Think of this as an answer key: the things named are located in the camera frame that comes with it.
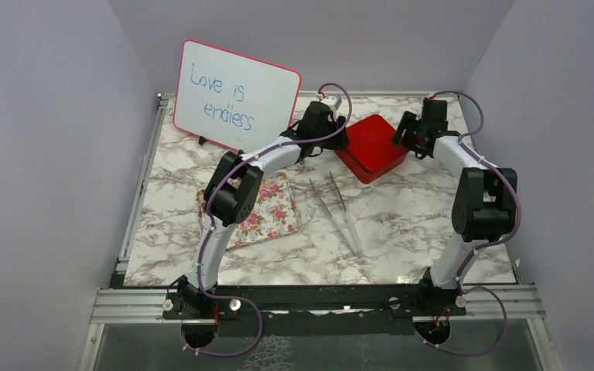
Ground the red tin lid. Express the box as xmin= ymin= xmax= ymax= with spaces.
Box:
xmin=337 ymin=114 xmax=408 ymax=172

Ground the red square tin box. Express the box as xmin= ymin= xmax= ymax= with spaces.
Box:
xmin=335 ymin=151 xmax=408 ymax=185

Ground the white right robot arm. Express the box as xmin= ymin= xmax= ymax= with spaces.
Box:
xmin=391 ymin=96 xmax=520 ymax=315

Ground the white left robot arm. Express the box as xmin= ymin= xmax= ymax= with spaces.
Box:
xmin=176 ymin=96 xmax=350 ymax=318

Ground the pink framed whiteboard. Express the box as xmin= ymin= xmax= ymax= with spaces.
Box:
xmin=173 ymin=39 xmax=302 ymax=152

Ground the floral tray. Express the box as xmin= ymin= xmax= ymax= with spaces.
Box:
xmin=196 ymin=171 xmax=301 ymax=251

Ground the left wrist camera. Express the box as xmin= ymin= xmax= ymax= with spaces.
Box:
xmin=317 ymin=92 xmax=342 ymax=111

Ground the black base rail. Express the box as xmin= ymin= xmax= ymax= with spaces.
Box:
xmin=107 ymin=271 xmax=483 ymax=339

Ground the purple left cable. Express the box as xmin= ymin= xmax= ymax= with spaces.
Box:
xmin=179 ymin=83 xmax=353 ymax=359

